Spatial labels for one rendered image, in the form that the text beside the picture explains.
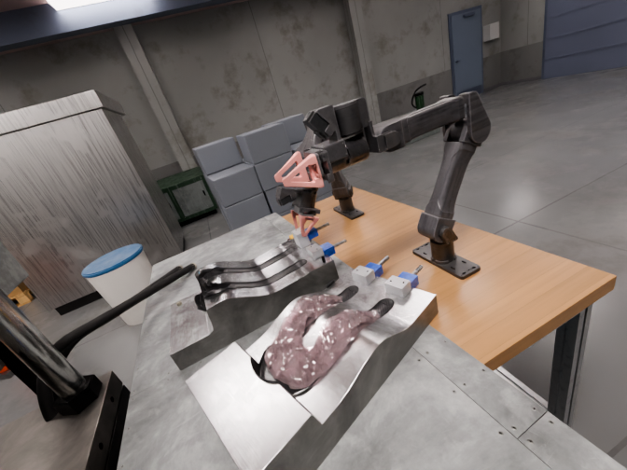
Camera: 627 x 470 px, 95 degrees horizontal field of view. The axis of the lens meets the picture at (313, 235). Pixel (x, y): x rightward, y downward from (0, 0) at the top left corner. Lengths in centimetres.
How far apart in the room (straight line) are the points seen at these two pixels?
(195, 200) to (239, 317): 449
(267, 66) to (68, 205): 502
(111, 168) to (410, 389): 338
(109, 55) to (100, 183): 398
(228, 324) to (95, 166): 298
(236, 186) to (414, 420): 238
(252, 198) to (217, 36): 498
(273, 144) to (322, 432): 246
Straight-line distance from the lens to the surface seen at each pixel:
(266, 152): 275
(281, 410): 54
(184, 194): 523
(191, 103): 704
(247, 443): 54
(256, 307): 83
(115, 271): 282
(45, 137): 371
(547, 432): 62
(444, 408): 62
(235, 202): 273
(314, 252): 88
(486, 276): 88
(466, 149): 84
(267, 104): 723
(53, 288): 411
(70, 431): 103
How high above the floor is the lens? 133
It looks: 25 degrees down
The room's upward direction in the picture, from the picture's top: 18 degrees counter-clockwise
